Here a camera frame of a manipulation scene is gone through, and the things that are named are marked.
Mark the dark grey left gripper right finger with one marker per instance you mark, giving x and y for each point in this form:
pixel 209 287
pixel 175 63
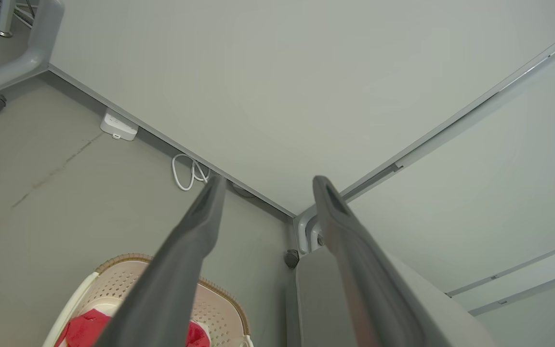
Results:
pixel 359 270

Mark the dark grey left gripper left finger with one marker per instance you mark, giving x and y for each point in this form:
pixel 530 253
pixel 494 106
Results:
pixel 171 274

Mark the red cloth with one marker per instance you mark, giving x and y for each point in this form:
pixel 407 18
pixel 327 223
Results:
pixel 85 330

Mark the grey fabric pouf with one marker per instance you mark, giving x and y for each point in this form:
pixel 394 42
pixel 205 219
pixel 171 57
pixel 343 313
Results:
pixel 316 299

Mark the beige perforated laundry basket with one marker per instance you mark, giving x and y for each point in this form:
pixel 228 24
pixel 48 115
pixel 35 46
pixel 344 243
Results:
pixel 118 284

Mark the white power strip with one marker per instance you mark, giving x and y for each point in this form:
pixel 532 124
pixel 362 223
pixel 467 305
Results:
pixel 118 126

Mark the grey wheeled stand leg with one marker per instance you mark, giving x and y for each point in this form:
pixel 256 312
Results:
pixel 41 43

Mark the silver metal pole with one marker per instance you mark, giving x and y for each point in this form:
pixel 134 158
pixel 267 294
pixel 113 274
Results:
pixel 5 17

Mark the grey partition wall foot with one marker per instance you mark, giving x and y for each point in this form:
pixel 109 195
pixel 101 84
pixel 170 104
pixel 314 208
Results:
pixel 302 231

